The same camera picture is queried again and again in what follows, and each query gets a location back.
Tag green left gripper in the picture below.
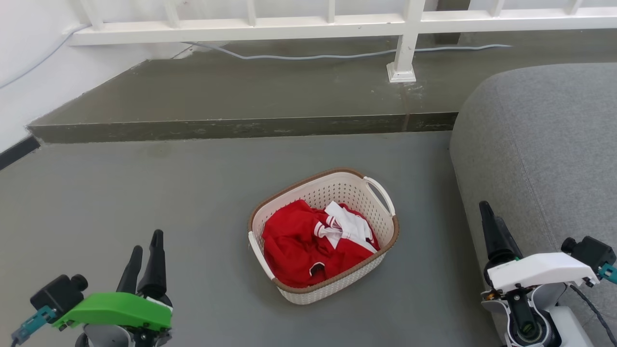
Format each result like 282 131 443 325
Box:
52 229 173 333

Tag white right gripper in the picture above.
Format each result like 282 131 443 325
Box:
479 201 600 294

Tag white laundry basket brown rim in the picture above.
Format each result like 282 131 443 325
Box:
248 167 400 305

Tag grey fabric sofa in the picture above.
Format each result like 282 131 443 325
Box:
449 63 617 347

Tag white garment red stripes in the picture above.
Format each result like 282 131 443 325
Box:
314 201 378 254

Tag black baseboard strip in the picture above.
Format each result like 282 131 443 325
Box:
0 136 40 170

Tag raised concrete step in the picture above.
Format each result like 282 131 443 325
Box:
27 31 617 144

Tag white railing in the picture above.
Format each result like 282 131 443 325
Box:
67 0 617 83

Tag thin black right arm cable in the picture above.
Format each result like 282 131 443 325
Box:
570 285 617 345

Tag teal left camera connector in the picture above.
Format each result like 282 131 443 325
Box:
11 306 56 345

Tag white wall cable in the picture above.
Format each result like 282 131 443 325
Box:
0 24 90 90

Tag grey floor cable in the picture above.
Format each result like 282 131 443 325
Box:
183 42 512 61

